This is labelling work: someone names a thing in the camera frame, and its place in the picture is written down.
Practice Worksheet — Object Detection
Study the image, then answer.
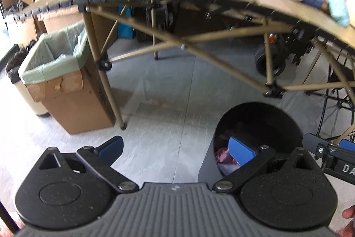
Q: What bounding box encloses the black round trash bin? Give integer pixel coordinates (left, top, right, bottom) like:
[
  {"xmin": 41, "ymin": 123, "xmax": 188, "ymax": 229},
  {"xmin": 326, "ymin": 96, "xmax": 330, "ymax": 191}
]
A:
[{"xmin": 198, "ymin": 102, "xmax": 303, "ymax": 187}]

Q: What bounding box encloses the black folding chair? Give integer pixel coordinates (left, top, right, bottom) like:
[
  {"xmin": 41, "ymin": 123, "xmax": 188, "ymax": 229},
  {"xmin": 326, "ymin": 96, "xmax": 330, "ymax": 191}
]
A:
[{"xmin": 304, "ymin": 46, "xmax": 354, "ymax": 142}]

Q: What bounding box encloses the tan folding table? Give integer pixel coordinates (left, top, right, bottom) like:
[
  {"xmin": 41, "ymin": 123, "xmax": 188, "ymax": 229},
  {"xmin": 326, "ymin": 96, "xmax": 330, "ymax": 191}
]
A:
[{"xmin": 14, "ymin": 0, "xmax": 354, "ymax": 129}]

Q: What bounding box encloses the person's right hand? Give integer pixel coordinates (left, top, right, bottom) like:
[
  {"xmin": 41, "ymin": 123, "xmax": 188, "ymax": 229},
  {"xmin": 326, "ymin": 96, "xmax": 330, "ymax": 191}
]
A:
[{"xmin": 335, "ymin": 204, "xmax": 355, "ymax": 237}]

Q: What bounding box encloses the beige bin with black liner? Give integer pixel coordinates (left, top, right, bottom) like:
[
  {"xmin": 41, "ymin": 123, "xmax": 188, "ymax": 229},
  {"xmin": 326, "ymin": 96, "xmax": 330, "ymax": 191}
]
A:
[{"xmin": 5, "ymin": 40, "xmax": 49, "ymax": 117}]

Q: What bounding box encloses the light blue plush toy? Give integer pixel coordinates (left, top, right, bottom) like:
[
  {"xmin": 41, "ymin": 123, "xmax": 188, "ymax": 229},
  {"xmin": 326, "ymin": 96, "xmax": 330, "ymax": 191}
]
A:
[{"xmin": 327, "ymin": 0, "xmax": 350, "ymax": 26}]

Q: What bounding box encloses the red white can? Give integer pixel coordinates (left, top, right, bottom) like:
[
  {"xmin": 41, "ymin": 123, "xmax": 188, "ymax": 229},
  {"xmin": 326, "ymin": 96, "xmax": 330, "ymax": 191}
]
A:
[{"xmin": 268, "ymin": 33, "xmax": 277, "ymax": 43}]

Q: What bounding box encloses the black cart wheel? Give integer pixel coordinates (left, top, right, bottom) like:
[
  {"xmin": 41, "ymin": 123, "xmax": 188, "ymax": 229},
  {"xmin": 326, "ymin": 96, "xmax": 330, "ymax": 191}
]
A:
[{"xmin": 254, "ymin": 42, "xmax": 286, "ymax": 77}]

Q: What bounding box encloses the cardboard box with green liner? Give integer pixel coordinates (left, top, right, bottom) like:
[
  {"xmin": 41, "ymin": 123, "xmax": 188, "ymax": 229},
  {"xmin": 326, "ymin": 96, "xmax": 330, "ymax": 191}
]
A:
[{"xmin": 19, "ymin": 21, "xmax": 114, "ymax": 135}]

